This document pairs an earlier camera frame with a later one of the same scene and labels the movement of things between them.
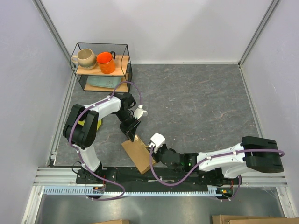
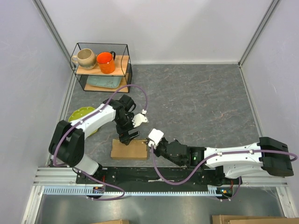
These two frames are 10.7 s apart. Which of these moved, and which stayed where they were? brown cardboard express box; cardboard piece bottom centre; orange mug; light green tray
Moved: brown cardboard express box
Stayed: orange mug; cardboard piece bottom centre; light green tray
